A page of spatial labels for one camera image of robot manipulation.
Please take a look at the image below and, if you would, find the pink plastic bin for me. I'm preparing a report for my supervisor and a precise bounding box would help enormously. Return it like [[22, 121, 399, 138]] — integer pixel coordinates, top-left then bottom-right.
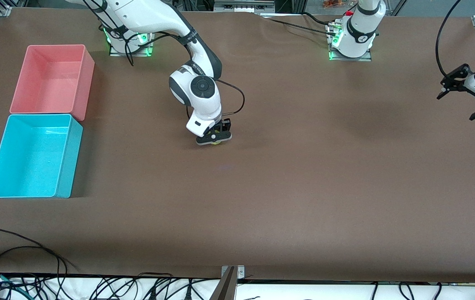
[[10, 44, 95, 122]]

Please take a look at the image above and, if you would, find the blue plastic bin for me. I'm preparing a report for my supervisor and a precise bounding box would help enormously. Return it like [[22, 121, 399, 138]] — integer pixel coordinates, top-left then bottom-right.
[[0, 113, 84, 199]]

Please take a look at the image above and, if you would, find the grey metal device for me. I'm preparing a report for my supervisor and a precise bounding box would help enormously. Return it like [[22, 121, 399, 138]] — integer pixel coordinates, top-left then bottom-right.
[[214, 0, 276, 14]]

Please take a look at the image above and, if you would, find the grey metal bar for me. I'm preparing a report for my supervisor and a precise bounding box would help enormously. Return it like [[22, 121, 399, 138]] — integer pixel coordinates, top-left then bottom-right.
[[209, 267, 238, 300]]

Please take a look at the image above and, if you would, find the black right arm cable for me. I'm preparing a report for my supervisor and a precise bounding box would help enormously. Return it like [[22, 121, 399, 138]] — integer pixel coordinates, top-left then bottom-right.
[[80, 0, 246, 121]]

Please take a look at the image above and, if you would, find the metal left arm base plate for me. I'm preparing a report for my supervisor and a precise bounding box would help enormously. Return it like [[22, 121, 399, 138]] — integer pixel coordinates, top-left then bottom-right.
[[328, 23, 373, 62]]

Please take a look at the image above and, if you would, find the black base power cable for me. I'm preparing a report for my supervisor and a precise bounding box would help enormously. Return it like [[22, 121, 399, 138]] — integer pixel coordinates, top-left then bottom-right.
[[302, 12, 333, 26], [262, 16, 338, 38]]

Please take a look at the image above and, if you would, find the small metal table bracket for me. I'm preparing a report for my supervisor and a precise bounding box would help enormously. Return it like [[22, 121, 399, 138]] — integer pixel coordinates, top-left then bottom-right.
[[221, 265, 245, 279]]

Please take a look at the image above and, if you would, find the looped black table cable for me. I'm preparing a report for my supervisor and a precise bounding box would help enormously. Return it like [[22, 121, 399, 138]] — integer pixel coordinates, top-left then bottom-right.
[[0, 245, 68, 288]]

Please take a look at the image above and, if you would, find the long black table cable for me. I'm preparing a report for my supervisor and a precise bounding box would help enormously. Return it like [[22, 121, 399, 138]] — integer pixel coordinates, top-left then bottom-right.
[[0, 227, 77, 271]]

